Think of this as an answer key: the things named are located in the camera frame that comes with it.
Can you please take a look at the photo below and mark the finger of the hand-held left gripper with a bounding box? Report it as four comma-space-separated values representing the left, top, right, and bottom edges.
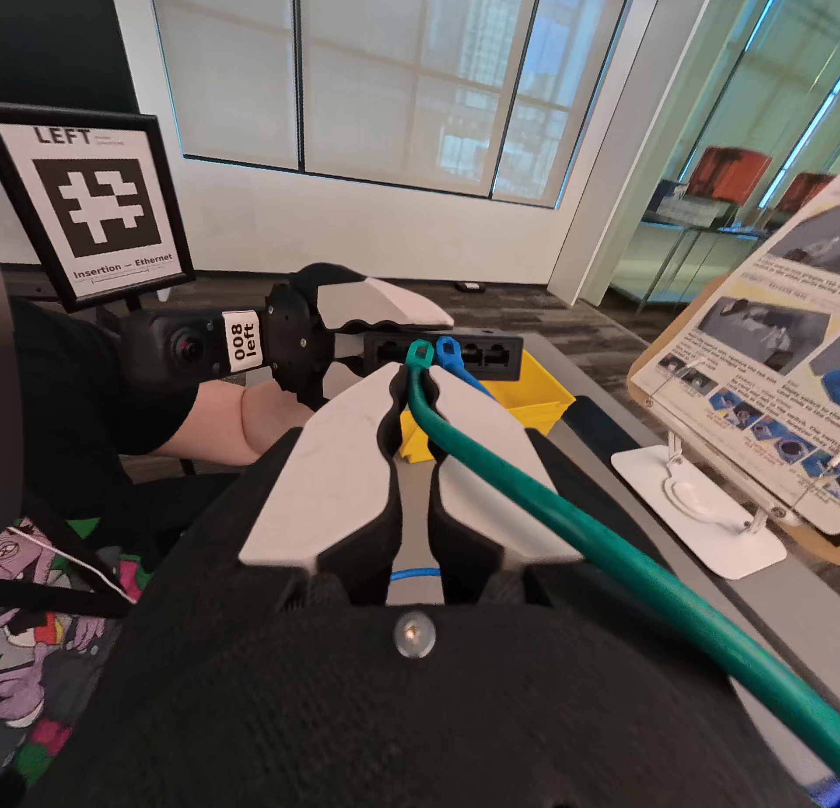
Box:
320, 355, 369, 404
315, 276, 457, 333

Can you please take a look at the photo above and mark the black framed marker sign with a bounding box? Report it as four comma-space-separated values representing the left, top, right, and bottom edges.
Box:
0, 104, 197, 313

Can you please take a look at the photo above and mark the red box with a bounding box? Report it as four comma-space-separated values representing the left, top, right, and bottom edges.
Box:
685, 146, 772, 205
775, 173, 839, 215

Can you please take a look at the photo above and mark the black textured pad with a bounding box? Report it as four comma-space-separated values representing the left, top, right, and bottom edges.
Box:
563, 395, 651, 469

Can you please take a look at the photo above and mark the blue ethernet cable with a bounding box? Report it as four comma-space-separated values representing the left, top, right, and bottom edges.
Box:
390, 336, 493, 585

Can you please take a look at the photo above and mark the yellow plastic bin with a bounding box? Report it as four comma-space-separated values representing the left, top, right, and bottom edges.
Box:
400, 350, 577, 463

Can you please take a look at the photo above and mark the wooden instruction board with stand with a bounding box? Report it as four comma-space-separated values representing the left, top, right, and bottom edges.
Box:
610, 177, 840, 580

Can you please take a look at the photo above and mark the colourful printed clothing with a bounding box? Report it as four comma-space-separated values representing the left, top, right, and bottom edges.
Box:
0, 516, 158, 786

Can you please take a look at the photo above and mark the large window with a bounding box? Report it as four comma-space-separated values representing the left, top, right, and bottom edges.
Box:
143, 0, 639, 210

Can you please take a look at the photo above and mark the black ethernet switch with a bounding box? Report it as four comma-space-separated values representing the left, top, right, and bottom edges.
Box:
363, 327, 526, 382

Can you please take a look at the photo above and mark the green ethernet cable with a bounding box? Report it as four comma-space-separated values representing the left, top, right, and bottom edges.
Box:
403, 338, 840, 757

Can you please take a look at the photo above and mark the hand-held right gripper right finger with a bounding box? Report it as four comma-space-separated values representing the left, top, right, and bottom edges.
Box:
428, 366, 587, 569

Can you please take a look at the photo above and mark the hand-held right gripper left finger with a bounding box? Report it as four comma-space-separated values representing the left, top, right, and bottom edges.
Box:
238, 364, 405, 577

